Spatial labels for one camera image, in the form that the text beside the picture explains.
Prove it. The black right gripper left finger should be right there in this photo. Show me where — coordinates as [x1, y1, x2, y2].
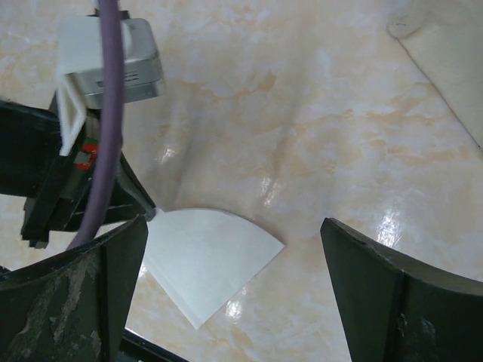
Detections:
[1, 216, 147, 361]

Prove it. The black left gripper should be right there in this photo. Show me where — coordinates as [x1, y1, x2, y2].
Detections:
[1, 100, 155, 249]

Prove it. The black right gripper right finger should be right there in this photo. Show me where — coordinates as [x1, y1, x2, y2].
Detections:
[321, 218, 482, 361]

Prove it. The white paper coffee filter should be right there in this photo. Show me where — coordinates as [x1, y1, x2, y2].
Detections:
[143, 209, 284, 329]

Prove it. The cream canvas tote bag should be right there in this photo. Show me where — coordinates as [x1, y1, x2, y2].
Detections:
[387, 0, 482, 146]

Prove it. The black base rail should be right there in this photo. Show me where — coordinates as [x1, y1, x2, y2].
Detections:
[115, 329, 187, 362]

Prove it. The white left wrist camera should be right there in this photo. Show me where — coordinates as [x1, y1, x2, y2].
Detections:
[56, 15, 165, 156]

